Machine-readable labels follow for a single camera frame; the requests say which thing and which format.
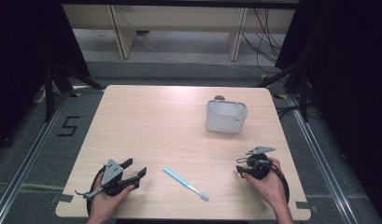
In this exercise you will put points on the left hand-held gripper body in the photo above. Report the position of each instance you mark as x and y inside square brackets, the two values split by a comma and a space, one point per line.
[111, 172]

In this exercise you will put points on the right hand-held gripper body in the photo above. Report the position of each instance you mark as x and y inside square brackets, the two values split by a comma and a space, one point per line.
[258, 168]

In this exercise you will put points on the white plastic toothbrush holder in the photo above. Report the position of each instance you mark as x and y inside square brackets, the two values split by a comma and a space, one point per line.
[226, 123]

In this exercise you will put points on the light blue toothbrush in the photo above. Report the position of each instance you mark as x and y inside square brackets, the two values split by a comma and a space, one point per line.
[182, 182]

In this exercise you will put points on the person's right hand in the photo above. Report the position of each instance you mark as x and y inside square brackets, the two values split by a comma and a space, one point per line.
[272, 186]

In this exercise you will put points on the person's left hand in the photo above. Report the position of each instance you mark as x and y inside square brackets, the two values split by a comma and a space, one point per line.
[104, 205]

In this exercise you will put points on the grey tape piece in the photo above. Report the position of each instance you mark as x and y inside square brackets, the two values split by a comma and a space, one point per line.
[305, 206]
[62, 198]

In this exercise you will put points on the small brown round object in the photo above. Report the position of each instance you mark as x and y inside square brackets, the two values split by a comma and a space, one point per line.
[219, 97]

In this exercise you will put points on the yellow tape piece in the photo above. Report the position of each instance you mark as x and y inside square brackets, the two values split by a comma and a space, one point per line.
[263, 76]
[280, 96]
[77, 94]

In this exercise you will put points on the black metal stand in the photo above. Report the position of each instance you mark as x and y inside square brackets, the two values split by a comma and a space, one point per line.
[304, 93]
[50, 93]

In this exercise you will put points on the black curtain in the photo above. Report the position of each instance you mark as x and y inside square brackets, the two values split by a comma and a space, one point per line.
[23, 62]
[350, 77]

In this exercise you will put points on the light wooden shelf unit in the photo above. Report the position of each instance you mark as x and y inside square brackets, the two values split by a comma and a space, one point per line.
[179, 18]

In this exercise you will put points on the metal floor rail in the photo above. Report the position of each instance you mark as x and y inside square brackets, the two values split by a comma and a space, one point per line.
[322, 155]
[30, 155]

